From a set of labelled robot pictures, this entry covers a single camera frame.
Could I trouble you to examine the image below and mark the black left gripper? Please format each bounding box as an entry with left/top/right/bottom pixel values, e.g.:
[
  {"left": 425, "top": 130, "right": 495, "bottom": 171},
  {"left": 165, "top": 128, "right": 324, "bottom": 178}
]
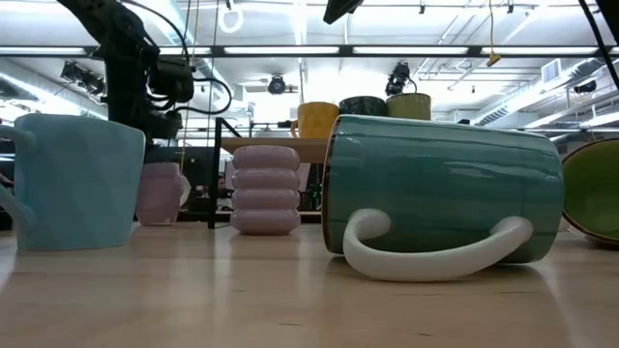
[{"left": 103, "top": 45, "right": 185, "bottom": 142}]

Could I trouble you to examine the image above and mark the dark grey mug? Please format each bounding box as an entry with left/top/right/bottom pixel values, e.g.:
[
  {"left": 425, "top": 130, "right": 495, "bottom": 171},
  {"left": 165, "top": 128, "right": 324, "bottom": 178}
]
[{"left": 338, "top": 95, "right": 388, "bottom": 118}]

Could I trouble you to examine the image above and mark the light blue mug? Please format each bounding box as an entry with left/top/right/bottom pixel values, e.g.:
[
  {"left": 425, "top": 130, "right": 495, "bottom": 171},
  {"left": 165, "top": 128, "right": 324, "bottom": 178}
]
[{"left": 0, "top": 113, "right": 146, "bottom": 251}]

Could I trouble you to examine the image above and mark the smooth purple mug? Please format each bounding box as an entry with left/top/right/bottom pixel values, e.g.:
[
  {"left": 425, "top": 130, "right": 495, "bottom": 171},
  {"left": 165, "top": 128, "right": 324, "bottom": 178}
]
[{"left": 134, "top": 161, "right": 191, "bottom": 227}]

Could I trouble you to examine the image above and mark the yellow mug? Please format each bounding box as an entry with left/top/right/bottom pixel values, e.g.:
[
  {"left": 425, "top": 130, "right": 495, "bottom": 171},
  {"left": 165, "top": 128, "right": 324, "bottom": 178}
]
[{"left": 289, "top": 101, "right": 340, "bottom": 140}]

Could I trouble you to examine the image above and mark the pale olive mug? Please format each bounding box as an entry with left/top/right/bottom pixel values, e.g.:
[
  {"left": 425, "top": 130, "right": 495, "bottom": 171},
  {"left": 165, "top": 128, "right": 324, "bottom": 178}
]
[{"left": 385, "top": 92, "right": 432, "bottom": 121}]

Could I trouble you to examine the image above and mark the ribbed purple mug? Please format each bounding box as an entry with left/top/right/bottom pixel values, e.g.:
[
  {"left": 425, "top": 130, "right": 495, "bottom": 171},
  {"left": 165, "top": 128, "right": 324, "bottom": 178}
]
[{"left": 229, "top": 144, "right": 302, "bottom": 237}]

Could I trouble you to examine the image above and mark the teal mug with white handle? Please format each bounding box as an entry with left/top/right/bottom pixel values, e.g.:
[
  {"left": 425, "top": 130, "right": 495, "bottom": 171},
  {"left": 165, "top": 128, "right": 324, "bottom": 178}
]
[{"left": 321, "top": 114, "right": 566, "bottom": 283}]

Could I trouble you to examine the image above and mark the green mug with white handle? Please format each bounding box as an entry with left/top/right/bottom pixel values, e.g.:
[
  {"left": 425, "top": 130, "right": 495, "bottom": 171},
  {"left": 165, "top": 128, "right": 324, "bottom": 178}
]
[{"left": 560, "top": 138, "right": 619, "bottom": 247}]

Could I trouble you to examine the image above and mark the black ceiling-mounted device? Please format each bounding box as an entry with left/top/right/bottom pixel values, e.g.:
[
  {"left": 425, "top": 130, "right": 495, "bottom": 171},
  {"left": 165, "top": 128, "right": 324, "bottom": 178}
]
[
  {"left": 385, "top": 61, "right": 418, "bottom": 97},
  {"left": 60, "top": 61, "right": 108, "bottom": 98}
]

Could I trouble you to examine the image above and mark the round black ceiling fixture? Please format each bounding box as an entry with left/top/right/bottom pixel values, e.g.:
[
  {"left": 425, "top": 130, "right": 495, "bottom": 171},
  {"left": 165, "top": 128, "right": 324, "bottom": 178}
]
[{"left": 266, "top": 74, "right": 299, "bottom": 96}]

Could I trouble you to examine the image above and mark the black overhead beam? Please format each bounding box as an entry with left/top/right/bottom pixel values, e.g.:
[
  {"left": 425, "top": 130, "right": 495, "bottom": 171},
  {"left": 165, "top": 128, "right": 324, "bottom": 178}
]
[{"left": 0, "top": 44, "right": 619, "bottom": 57}]

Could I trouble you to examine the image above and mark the dark partition panel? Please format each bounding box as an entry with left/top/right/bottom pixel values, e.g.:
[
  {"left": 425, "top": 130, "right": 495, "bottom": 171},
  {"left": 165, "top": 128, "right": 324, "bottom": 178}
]
[{"left": 181, "top": 144, "right": 215, "bottom": 215}]

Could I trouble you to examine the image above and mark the yellow hanging tag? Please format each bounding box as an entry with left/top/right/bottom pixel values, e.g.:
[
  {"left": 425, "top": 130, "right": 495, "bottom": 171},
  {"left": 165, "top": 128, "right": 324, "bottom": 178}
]
[{"left": 486, "top": 0, "right": 503, "bottom": 68}]

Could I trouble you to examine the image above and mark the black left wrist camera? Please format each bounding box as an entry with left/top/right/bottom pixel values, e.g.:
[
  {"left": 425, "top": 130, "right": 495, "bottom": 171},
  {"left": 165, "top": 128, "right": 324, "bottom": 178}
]
[{"left": 148, "top": 57, "right": 195, "bottom": 105}]

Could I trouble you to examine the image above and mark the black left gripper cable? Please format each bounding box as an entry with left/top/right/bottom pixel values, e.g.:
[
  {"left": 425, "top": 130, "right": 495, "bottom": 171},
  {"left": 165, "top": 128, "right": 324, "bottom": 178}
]
[{"left": 171, "top": 75, "right": 234, "bottom": 117}]

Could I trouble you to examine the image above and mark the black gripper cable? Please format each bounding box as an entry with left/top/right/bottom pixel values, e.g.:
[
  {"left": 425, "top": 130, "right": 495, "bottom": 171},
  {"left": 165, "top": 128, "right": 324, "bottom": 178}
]
[
  {"left": 577, "top": 0, "right": 619, "bottom": 93},
  {"left": 171, "top": 75, "right": 234, "bottom": 117}
]

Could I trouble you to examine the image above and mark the white hanging ring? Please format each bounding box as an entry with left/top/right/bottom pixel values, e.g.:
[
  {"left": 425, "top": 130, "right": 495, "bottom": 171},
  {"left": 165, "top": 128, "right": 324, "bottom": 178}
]
[{"left": 217, "top": 4, "right": 245, "bottom": 35}]

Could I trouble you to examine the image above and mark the black metal rig frame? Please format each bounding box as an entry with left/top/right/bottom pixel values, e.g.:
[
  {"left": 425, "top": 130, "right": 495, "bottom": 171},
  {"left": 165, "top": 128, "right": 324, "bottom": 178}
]
[{"left": 176, "top": 211, "right": 324, "bottom": 225}]

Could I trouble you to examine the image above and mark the wooden shelf with black frame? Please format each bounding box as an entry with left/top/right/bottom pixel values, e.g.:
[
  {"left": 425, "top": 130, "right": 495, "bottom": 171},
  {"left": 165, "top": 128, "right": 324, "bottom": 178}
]
[{"left": 205, "top": 116, "right": 331, "bottom": 231}]

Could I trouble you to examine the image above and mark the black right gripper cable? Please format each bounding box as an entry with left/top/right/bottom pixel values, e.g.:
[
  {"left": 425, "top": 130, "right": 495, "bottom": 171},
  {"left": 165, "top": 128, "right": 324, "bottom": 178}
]
[{"left": 577, "top": 0, "right": 619, "bottom": 93}]

